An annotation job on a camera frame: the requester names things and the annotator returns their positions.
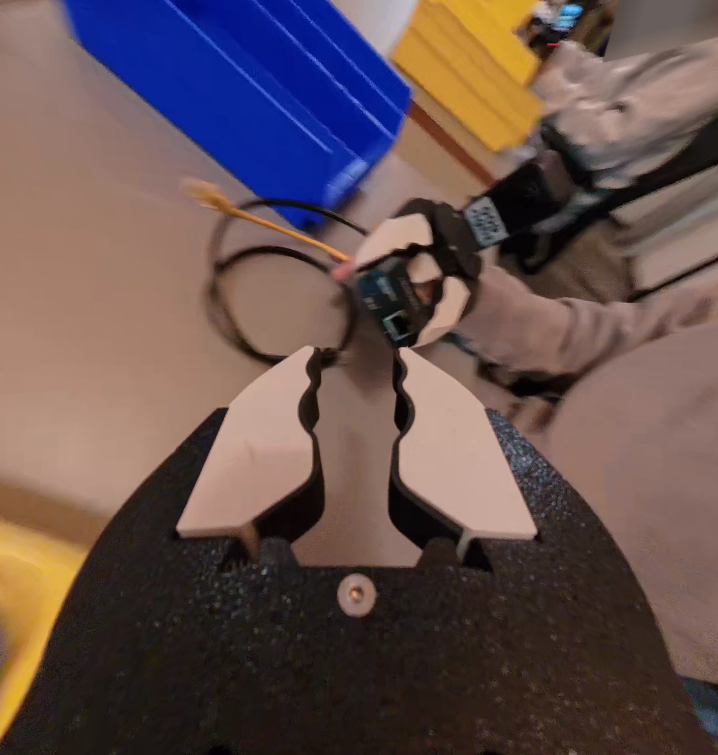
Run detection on yellow plastic bin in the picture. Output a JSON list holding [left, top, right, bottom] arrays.
[[392, 26, 545, 153], [418, 0, 542, 83]]

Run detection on person's light trousers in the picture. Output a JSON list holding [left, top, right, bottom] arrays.
[[536, 321, 718, 688]]

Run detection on blue plastic bin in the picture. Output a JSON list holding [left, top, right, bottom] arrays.
[[61, 0, 411, 231]]

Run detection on person in grey hoodie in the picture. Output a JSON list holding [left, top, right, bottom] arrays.
[[530, 32, 718, 302]]

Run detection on yellow plastic container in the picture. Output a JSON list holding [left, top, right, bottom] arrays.
[[0, 512, 91, 755]]

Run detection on black strap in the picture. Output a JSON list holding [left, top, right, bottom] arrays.
[[536, 109, 718, 249]]

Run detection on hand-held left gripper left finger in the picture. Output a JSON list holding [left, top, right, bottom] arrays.
[[176, 345, 325, 540]]

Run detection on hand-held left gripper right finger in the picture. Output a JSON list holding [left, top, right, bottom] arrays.
[[388, 347, 538, 561]]

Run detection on white stand base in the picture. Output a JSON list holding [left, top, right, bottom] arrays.
[[329, 0, 421, 60]]

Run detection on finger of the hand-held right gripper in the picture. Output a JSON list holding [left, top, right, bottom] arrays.
[[407, 256, 473, 349], [353, 214, 435, 273]]

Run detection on black network cable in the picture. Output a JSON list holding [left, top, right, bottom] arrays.
[[206, 197, 371, 366]]

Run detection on black ethernet splitter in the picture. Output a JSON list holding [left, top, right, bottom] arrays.
[[356, 256, 445, 349]]

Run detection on grey desk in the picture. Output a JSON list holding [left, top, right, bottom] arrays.
[[0, 0, 572, 567]]

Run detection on yellow network cable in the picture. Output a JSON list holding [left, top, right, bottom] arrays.
[[182, 177, 354, 263]]

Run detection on person's right forearm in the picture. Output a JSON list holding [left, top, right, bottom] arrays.
[[456, 265, 718, 378]]

